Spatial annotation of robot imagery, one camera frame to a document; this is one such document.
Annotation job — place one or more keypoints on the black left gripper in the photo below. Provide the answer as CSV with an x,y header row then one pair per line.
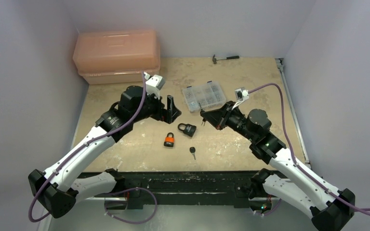
x,y
167,115

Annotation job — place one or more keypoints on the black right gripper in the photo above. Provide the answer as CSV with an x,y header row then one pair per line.
x,y
221,115

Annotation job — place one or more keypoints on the bunch of black keys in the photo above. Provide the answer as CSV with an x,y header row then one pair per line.
x,y
201,111

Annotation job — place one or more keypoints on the orange and black padlock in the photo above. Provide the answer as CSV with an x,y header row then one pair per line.
x,y
169,140

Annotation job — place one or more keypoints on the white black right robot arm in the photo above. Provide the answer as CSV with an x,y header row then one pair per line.
x,y
328,207

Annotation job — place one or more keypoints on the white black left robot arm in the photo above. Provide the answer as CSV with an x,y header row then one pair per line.
x,y
58,188

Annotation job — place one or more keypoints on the single black key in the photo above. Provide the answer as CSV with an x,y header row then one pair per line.
x,y
192,151

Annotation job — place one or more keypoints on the clear plastic screw organizer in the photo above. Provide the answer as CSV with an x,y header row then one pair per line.
x,y
204,96

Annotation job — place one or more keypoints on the black Kaijing padlock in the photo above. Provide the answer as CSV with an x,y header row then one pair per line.
x,y
187,129

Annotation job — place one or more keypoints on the small hammer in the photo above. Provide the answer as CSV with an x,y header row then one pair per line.
x,y
216,59

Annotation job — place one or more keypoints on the pink plastic toolbox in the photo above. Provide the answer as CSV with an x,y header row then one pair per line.
x,y
117,56

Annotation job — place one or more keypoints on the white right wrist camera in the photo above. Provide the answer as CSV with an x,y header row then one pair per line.
x,y
242,95

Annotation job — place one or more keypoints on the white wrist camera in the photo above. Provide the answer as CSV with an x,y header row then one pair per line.
x,y
154,84
242,95

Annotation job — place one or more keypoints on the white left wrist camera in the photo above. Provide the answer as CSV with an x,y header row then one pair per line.
x,y
154,84

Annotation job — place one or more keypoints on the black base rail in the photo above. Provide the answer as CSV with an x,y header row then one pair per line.
x,y
234,188

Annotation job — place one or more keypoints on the aluminium frame rail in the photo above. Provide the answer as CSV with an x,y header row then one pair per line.
x,y
280,66

